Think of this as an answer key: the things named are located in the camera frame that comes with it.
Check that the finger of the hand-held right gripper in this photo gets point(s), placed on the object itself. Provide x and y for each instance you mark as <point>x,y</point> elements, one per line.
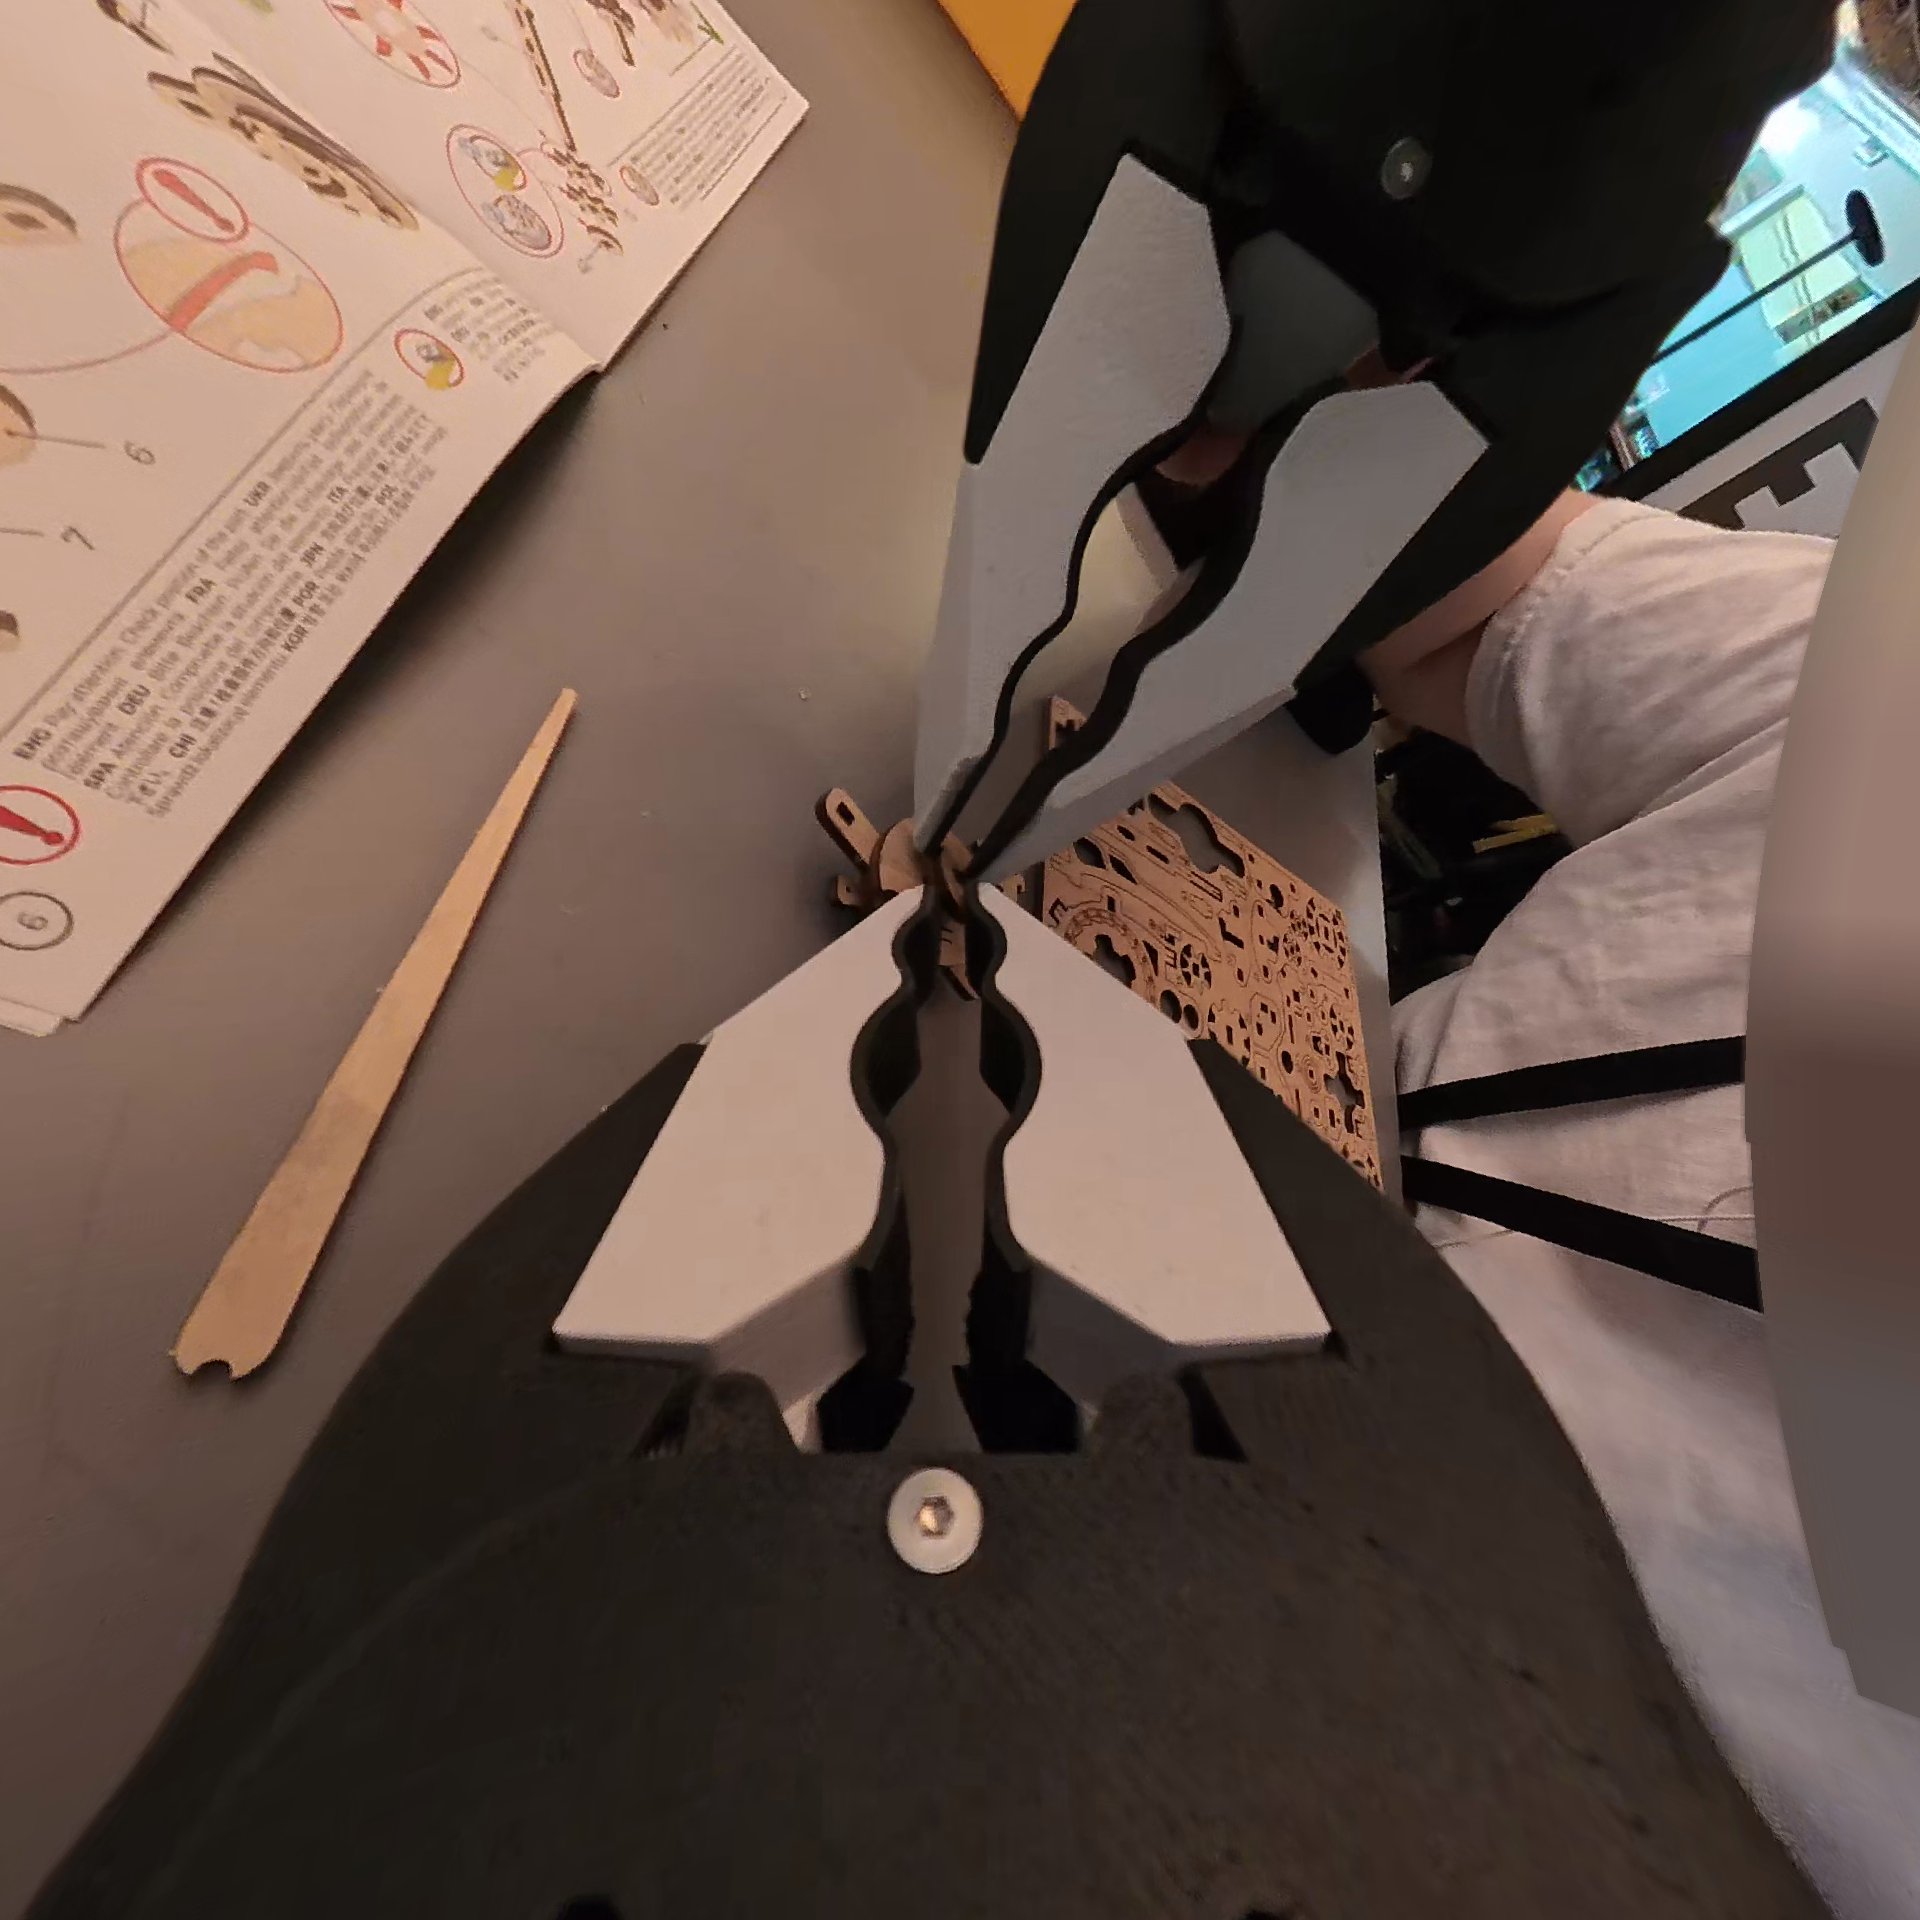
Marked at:
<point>1320,541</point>
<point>1079,375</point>

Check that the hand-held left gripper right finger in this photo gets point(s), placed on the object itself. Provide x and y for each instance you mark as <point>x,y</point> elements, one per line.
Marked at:
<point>1172,1201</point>

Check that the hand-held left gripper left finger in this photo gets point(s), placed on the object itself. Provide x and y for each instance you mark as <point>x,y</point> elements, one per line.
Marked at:
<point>734,1201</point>

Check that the wooden model assembly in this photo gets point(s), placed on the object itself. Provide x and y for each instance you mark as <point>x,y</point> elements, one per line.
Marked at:
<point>893,855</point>

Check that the person's right forearm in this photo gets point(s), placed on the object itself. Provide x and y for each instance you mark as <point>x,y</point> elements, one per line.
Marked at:
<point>1441,662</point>

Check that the laser-cut wooden parts sheet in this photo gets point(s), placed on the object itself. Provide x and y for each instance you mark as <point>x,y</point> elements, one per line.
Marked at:
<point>1200,901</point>

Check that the person's right hand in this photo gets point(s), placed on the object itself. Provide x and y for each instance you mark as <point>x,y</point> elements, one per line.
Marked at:
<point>1200,455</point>

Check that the yellow plastic bin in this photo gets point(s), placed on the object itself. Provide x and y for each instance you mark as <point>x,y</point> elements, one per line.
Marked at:
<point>1004,53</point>

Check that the black floor lamp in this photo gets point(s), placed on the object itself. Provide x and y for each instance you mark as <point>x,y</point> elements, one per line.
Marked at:
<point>1861,229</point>

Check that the tapered wooden stick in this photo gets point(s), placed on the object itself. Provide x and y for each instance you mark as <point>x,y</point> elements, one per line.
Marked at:
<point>376,1051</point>

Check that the black framed marker sign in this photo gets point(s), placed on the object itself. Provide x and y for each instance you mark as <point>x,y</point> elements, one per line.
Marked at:
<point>1769,452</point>

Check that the illustrated instruction booklet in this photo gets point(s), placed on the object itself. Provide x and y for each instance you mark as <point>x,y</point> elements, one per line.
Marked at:
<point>300,452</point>

